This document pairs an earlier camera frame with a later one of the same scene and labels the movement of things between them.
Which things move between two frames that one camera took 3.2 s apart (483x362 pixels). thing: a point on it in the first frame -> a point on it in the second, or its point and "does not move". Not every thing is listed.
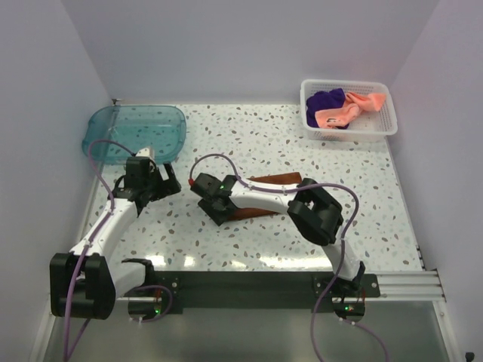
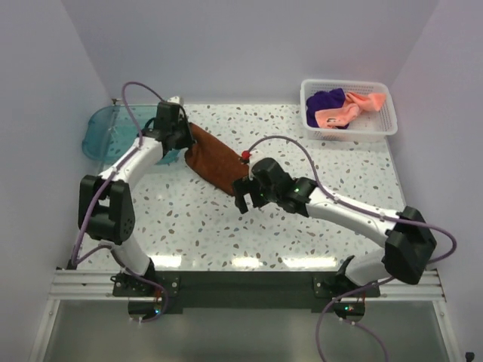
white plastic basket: [367, 126] does not move
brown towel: [285, 179] -> [213, 161]
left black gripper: [167, 187] -> [183, 121]
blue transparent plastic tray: [161, 129] does not move
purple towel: [323, 99] does not move
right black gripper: [218, 217] -> [244, 187]
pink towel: [355, 103] does not move
